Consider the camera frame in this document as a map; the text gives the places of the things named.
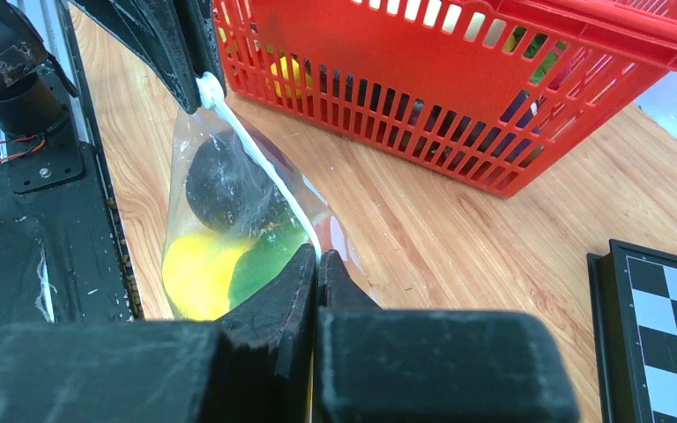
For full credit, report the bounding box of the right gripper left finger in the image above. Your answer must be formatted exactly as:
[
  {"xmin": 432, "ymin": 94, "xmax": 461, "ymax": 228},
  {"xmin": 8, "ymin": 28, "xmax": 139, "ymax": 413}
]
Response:
[{"xmin": 0, "ymin": 245, "xmax": 316, "ymax": 422}]

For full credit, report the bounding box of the clear polka dot zip bag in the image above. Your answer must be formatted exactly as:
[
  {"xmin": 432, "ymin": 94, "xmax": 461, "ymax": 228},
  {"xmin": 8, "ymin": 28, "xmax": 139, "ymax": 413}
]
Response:
[{"xmin": 161, "ymin": 72, "xmax": 363, "ymax": 321}]

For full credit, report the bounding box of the red plastic shopping basket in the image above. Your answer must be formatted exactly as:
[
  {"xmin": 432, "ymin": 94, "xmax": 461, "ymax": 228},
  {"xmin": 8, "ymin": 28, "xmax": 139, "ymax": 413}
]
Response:
[{"xmin": 212, "ymin": 1, "xmax": 677, "ymax": 197}]

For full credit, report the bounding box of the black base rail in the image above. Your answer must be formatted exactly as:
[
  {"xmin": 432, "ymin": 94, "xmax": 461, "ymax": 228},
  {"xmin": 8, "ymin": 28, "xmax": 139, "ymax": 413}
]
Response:
[{"xmin": 0, "ymin": 1, "xmax": 143, "ymax": 329}]

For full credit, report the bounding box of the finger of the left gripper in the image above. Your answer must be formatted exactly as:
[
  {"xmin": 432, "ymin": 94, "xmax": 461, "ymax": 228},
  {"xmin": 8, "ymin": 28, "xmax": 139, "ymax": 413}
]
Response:
[
  {"xmin": 73, "ymin": 0, "xmax": 202, "ymax": 114},
  {"xmin": 190, "ymin": 0, "xmax": 227, "ymax": 92}
]

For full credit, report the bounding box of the green chili pepper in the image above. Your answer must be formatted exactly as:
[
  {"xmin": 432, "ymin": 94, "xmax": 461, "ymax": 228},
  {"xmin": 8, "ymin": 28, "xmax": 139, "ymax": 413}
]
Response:
[{"xmin": 228, "ymin": 222, "xmax": 308, "ymax": 309}]

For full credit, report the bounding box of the yellow bell pepper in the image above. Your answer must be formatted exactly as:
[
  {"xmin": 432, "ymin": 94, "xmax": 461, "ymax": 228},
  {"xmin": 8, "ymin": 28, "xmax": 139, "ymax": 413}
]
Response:
[{"xmin": 162, "ymin": 230, "xmax": 255, "ymax": 321}]

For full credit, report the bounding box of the black white chessboard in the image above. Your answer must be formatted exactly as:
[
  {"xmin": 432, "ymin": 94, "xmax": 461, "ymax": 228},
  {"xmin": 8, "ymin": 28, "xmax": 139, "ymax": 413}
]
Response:
[{"xmin": 587, "ymin": 240, "xmax": 677, "ymax": 422}]

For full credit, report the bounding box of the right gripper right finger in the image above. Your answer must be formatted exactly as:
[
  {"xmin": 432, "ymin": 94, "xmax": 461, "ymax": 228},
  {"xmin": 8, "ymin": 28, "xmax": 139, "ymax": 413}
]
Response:
[{"xmin": 317, "ymin": 250, "xmax": 579, "ymax": 422}]

